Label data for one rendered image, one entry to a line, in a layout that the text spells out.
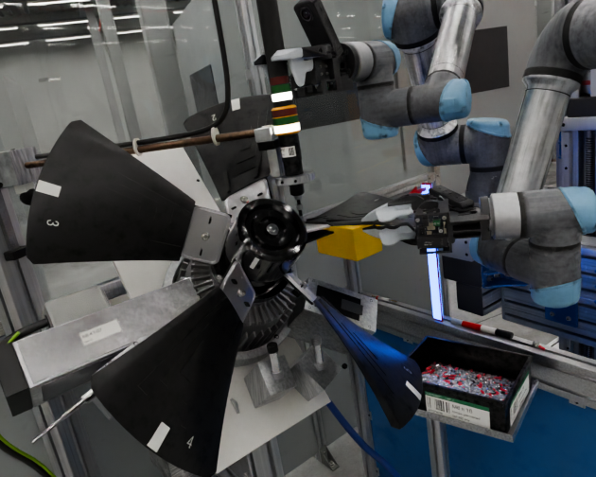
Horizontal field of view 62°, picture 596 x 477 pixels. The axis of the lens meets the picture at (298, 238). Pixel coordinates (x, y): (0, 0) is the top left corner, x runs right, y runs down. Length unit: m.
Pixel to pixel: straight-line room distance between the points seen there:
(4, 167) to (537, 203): 1.00
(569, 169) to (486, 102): 3.76
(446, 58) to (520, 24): 4.46
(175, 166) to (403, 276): 1.31
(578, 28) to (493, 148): 0.63
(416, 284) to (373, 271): 0.30
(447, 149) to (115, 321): 1.06
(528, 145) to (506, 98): 4.43
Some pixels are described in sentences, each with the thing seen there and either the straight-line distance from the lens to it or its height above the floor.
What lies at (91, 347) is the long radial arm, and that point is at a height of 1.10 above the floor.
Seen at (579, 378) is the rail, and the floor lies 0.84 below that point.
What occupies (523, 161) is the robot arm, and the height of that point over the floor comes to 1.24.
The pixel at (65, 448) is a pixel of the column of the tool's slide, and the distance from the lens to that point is 1.45.
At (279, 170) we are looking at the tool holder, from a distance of 0.86.
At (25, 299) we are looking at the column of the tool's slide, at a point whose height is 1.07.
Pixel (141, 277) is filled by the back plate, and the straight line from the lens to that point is 1.02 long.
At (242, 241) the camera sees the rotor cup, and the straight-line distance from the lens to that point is 0.76.
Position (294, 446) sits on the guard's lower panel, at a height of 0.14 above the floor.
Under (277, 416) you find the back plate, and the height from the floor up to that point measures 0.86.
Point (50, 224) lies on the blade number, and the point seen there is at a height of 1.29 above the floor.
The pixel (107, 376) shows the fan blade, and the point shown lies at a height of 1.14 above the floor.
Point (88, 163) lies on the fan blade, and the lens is 0.83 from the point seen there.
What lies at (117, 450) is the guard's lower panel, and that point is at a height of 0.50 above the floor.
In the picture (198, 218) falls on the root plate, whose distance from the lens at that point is 0.82.
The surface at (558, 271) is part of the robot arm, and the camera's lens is 0.88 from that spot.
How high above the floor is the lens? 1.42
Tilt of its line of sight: 16 degrees down
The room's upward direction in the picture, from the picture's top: 9 degrees counter-clockwise
